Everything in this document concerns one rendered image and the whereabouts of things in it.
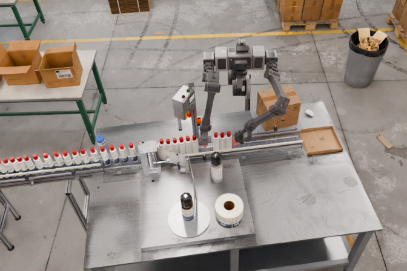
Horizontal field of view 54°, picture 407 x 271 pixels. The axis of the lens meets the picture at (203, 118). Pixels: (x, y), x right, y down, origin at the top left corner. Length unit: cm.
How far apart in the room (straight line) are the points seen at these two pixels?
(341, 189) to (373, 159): 143
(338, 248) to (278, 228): 85
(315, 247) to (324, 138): 93
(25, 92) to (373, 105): 395
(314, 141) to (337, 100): 171
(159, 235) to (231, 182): 68
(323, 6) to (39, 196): 449
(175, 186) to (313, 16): 387
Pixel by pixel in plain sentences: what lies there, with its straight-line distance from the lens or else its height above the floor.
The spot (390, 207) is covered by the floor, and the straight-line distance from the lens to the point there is 433.
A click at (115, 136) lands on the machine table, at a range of 362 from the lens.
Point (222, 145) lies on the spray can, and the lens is 323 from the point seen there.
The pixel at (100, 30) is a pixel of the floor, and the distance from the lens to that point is 656.
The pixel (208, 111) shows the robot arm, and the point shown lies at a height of 143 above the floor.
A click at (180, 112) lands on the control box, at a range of 295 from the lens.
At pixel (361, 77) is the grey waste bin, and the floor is 19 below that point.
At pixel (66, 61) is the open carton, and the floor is 91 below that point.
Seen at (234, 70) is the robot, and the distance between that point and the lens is 328.
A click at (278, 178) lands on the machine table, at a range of 323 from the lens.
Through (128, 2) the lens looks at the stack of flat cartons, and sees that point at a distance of 679.
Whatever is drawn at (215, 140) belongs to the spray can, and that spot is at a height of 103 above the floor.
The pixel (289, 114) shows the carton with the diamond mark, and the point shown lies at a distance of 346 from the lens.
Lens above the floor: 345
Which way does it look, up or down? 46 degrees down
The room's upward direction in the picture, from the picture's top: 4 degrees counter-clockwise
